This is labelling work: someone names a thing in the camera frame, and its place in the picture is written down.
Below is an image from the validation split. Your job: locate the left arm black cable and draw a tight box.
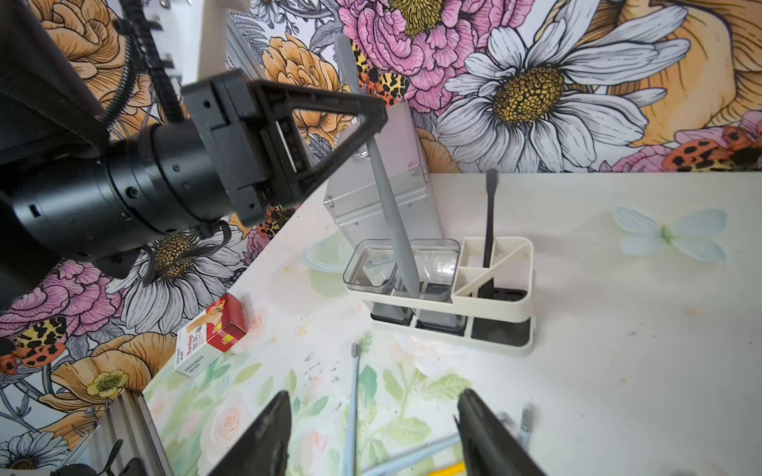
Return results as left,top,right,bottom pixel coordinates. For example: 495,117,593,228
97,0,186,129

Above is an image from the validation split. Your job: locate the yellow toothbrush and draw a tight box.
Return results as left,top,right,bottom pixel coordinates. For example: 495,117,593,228
428,461,466,476

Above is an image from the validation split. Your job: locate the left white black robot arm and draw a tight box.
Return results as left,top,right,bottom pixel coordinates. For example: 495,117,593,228
1,1,234,470

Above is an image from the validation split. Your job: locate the silver pink metal case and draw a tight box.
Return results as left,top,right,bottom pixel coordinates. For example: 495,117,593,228
320,100,445,251

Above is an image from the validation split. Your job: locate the red white small box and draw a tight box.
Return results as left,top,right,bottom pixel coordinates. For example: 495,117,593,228
174,294,247,378

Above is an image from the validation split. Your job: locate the clear glass bowl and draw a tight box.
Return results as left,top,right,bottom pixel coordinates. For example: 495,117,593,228
302,231,354,274

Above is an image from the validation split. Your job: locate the cream toothbrush holder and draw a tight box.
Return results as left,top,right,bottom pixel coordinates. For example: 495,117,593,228
343,237,537,356

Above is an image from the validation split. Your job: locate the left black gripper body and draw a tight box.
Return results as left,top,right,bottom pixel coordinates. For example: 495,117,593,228
106,71,280,238

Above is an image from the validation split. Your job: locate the light blue toothbrush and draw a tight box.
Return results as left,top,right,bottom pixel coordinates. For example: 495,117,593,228
341,342,360,476

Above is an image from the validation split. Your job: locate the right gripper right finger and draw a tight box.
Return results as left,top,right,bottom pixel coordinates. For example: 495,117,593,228
456,389,545,476

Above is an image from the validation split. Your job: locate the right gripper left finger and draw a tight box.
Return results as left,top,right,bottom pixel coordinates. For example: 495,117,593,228
210,391,292,476

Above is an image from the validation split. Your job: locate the pale blue toothbrush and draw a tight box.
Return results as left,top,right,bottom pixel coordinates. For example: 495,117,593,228
518,405,534,451

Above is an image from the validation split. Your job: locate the black toothbrush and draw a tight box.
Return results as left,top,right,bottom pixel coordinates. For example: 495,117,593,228
482,169,499,269

